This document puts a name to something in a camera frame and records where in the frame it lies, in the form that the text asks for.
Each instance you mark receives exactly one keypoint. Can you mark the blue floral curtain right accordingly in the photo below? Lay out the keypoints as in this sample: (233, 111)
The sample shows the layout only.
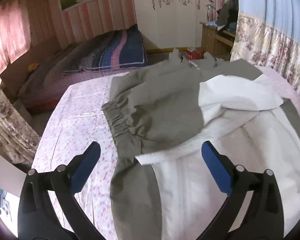
(268, 34)

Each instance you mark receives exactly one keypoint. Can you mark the pink window curtain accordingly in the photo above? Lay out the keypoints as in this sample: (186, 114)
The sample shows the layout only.
(15, 35)

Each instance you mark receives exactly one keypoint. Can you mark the red box on floor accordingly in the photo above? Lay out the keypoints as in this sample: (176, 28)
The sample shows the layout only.
(194, 53)

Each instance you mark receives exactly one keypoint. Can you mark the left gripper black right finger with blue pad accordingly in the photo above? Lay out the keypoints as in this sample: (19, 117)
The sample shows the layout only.
(253, 207)

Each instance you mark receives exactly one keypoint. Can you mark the floral curtain left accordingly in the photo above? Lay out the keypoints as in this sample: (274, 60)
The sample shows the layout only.
(18, 140)

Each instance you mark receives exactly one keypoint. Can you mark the small yellow object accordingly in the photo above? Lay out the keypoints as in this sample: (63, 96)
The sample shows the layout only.
(32, 67)

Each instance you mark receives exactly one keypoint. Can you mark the striped blue pink quilt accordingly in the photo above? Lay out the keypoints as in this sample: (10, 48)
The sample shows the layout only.
(115, 50)

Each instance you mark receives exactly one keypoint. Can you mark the white box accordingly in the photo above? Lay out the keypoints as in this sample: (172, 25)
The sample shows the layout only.
(11, 177)

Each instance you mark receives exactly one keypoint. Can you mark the floral pink bed sheet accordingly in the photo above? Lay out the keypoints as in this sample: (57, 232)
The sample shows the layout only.
(77, 139)

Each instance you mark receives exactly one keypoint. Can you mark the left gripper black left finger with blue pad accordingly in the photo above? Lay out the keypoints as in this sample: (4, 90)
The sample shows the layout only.
(36, 216)

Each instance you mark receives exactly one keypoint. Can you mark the white wardrobe with decals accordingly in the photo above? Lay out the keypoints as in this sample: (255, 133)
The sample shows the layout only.
(166, 24)

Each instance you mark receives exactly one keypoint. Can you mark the grey white-lined coat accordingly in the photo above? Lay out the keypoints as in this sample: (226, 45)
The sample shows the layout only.
(159, 117)

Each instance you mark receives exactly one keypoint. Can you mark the wooden desk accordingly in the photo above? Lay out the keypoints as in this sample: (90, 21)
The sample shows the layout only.
(218, 43)

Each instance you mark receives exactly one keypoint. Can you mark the low bed purple cover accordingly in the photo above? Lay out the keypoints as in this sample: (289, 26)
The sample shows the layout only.
(41, 89)

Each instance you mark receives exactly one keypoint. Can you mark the pile of dark clothes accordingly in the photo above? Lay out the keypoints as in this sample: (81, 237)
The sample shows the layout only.
(227, 14)

